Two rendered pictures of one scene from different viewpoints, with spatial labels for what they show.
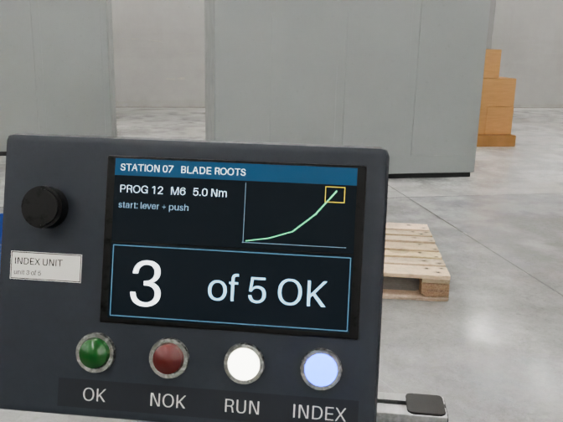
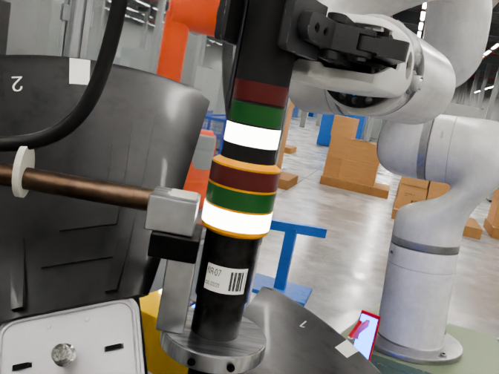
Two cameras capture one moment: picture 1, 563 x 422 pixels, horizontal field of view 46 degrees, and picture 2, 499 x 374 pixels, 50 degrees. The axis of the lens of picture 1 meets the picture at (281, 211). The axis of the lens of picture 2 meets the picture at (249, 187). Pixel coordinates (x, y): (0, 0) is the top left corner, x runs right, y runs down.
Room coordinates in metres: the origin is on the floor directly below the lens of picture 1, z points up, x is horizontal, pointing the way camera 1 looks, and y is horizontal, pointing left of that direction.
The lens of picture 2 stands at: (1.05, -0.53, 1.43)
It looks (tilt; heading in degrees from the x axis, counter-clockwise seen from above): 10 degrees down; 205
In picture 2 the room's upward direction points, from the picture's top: 11 degrees clockwise
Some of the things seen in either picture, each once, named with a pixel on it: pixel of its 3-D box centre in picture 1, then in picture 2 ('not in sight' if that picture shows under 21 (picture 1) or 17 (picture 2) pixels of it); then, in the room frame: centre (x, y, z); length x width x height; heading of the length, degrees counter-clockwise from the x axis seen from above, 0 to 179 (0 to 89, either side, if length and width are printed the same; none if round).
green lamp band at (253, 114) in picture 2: not in sight; (256, 113); (0.75, -0.68, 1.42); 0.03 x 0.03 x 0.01
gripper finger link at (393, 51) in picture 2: not in sight; (368, 51); (0.68, -0.64, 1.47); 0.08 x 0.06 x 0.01; 53
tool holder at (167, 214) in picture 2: not in sight; (209, 274); (0.75, -0.69, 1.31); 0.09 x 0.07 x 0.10; 119
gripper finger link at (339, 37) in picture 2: not in sight; (331, 33); (0.74, -0.64, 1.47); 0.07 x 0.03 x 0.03; 174
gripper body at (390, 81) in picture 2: not in sight; (341, 53); (0.64, -0.67, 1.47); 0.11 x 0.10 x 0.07; 174
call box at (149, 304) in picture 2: not in sight; (176, 340); (0.36, -0.93, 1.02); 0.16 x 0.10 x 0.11; 84
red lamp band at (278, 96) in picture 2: not in sight; (260, 92); (0.75, -0.68, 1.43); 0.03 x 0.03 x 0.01
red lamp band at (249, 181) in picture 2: not in sight; (244, 174); (0.75, -0.68, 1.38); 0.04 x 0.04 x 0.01
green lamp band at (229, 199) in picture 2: not in sight; (240, 194); (0.75, -0.68, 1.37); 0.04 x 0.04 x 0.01
